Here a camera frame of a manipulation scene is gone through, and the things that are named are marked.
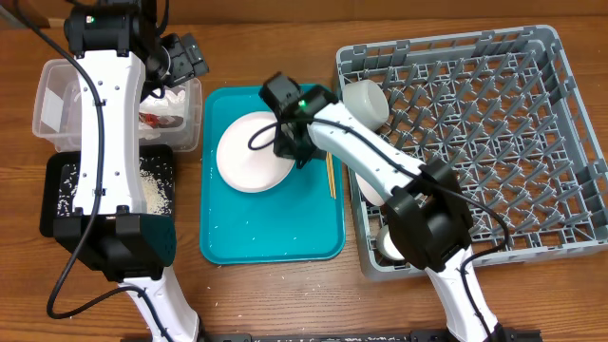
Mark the grey dishwasher rack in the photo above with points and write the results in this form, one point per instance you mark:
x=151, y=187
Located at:
x=503, y=109

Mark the grey bowl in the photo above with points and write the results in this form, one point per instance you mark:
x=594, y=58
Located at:
x=367, y=103

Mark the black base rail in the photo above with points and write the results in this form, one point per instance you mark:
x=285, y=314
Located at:
x=504, y=335

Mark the large pink plate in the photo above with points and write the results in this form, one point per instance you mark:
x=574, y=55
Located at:
x=244, y=169

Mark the black plastic bin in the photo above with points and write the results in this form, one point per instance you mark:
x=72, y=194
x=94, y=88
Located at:
x=53, y=173

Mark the wooden chopstick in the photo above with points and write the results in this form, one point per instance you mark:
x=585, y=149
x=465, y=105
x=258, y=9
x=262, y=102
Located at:
x=327, y=175
x=331, y=176

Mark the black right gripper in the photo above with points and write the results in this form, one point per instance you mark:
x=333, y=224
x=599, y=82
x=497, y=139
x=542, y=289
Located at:
x=285, y=147

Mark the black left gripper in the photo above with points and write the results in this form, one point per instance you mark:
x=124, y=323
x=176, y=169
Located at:
x=188, y=57

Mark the small pink plate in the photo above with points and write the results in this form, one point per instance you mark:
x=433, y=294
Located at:
x=368, y=192

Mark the teal plastic tray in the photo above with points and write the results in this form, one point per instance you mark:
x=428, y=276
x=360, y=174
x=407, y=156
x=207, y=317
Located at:
x=300, y=219

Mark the white plastic wrapper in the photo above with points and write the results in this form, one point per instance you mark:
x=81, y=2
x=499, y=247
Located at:
x=157, y=115

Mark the pile of rice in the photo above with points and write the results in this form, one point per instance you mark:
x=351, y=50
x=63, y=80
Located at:
x=157, y=178

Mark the clear plastic bin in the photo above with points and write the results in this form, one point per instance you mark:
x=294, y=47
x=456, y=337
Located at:
x=57, y=113

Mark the white cup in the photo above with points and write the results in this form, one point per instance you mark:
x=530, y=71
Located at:
x=385, y=245

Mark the cardboard box wall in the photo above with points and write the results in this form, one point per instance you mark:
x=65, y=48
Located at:
x=212, y=12

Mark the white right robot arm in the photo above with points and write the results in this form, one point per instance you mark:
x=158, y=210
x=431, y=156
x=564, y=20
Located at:
x=428, y=215

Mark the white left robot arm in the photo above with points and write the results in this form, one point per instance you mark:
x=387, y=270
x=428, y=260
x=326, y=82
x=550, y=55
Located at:
x=123, y=55

